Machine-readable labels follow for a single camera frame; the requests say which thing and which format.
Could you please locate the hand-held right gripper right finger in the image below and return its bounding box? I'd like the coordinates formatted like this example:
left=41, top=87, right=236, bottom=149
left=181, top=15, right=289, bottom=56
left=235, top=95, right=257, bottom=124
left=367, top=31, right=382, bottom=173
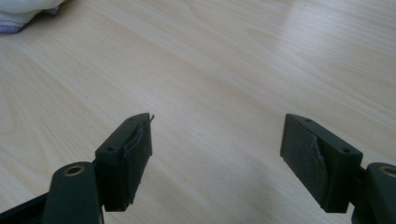
left=279, top=113, right=364, bottom=215

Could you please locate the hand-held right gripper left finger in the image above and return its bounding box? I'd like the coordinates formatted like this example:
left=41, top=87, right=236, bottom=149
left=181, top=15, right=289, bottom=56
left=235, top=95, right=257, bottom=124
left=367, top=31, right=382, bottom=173
left=93, top=112, right=155, bottom=213

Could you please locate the white cloth with purple edge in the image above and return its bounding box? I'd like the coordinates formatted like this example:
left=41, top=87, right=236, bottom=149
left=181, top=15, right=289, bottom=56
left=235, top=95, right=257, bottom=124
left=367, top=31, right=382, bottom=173
left=0, top=0, right=68, bottom=35

